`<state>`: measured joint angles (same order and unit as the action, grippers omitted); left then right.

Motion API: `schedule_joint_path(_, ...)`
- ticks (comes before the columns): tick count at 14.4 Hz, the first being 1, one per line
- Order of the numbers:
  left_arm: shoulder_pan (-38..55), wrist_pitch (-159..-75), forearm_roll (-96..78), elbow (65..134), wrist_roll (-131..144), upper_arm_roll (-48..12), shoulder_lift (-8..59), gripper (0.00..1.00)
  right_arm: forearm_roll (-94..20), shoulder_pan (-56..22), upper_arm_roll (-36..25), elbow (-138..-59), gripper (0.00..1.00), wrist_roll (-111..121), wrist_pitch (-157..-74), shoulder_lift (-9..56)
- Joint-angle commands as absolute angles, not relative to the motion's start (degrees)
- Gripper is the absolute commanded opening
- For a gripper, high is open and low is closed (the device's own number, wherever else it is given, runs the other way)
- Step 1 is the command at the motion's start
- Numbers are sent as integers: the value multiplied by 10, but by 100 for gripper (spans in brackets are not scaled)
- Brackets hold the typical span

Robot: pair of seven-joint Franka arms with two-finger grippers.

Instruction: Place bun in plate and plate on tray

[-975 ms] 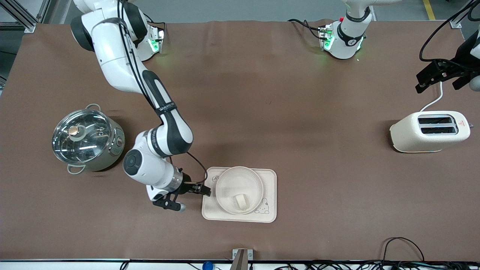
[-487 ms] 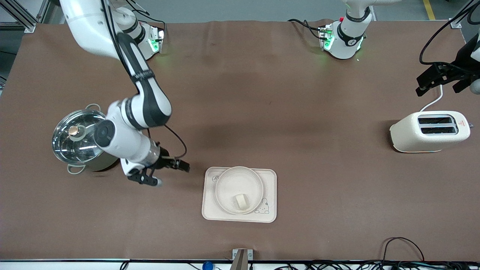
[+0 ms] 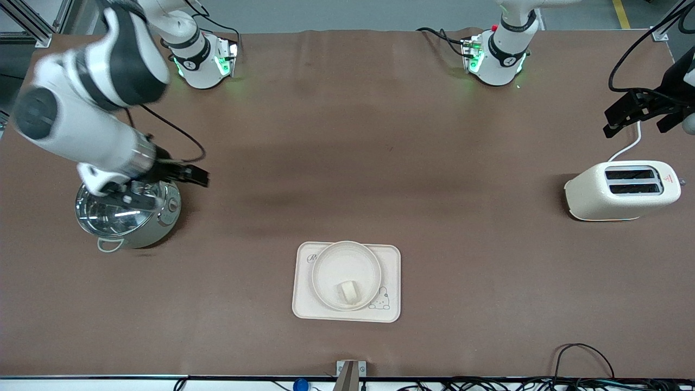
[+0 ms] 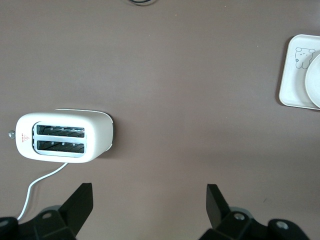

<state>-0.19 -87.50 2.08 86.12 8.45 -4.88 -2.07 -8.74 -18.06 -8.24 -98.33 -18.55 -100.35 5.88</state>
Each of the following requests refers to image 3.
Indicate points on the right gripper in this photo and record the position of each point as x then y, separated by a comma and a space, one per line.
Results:
164, 169

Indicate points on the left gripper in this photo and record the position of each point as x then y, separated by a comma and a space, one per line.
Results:
671, 91

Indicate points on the cream white bowl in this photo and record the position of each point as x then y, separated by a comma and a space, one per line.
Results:
336, 266

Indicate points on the small white steamed bun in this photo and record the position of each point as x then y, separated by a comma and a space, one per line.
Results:
348, 291

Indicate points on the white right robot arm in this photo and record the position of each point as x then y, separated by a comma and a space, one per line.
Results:
81, 125

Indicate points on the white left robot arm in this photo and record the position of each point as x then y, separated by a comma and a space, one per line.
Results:
502, 49

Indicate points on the cream rabbit print tray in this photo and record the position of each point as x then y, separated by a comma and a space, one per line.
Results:
391, 260

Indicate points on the steel cooking pot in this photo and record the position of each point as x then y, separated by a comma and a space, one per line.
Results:
157, 222

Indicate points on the glass pot lid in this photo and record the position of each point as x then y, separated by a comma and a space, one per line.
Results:
117, 220

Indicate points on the white two-slot toaster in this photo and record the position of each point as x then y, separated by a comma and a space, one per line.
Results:
597, 195

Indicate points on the brown table cover mat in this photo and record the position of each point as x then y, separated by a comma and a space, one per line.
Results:
407, 163

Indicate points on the blue round knob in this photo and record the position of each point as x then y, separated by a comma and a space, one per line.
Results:
301, 385

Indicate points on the aluminium frame post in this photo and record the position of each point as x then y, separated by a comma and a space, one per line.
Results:
27, 21
661, 33

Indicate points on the metal table edge bracket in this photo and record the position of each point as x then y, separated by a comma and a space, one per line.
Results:
351, 376

